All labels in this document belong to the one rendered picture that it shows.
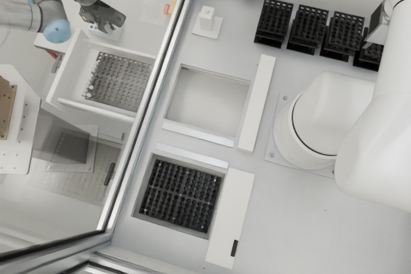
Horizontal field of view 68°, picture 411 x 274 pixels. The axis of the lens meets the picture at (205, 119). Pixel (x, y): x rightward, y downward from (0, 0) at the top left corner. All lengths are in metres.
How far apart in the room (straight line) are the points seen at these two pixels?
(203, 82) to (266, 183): 0.44
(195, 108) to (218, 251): 0.49
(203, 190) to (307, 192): 0.32
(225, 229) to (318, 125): 0.42
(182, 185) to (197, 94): 0.34
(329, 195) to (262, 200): 0.20
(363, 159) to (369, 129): 0.04
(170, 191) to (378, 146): 0.70
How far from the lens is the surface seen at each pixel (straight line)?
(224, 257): 0.95
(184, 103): 1.13
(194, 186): 1.03
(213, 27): 1.11
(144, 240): 0.98
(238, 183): 0.94
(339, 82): 0.69
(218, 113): 1.11
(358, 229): 1.04
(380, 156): 0.45
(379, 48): 1.10
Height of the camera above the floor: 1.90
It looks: 75 degrees down
